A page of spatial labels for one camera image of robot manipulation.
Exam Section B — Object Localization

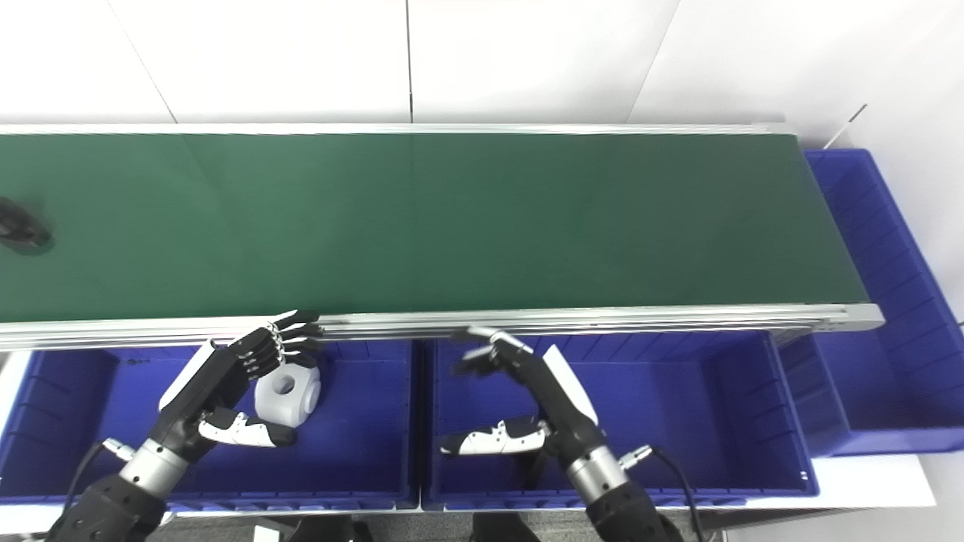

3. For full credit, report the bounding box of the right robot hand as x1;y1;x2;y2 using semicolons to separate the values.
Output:
440;325;608;467

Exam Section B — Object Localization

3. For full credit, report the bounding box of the thin white rod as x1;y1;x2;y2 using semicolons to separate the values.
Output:
823;104;868;151

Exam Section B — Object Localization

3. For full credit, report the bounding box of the blue plastic bin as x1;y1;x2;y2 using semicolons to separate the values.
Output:
776;148;964;458
420;330;820;511
0;340;420;514

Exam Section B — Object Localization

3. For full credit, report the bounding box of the green conveyor belt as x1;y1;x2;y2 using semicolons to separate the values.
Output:
0;122;886;353
0;133;871;324

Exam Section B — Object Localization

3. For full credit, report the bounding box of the black flange part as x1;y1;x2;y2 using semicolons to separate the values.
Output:
0;196;53;254

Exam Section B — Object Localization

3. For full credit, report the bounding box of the black robot torso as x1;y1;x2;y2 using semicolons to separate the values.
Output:
252;512;540;542

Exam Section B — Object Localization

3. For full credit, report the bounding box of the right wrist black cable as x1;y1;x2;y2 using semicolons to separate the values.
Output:
618;444;706;542

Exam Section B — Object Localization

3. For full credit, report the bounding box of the white cube part with hole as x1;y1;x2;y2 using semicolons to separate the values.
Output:
254;354;324;423

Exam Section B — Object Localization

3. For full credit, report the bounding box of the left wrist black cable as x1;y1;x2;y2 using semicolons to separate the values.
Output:
63;438;138;522

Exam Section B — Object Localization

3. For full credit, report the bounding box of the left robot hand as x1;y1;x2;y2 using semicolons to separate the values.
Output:
149;309;325;457

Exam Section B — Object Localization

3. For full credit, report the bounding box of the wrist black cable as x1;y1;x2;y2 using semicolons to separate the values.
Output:
618;444;706;542
63;438;138;522

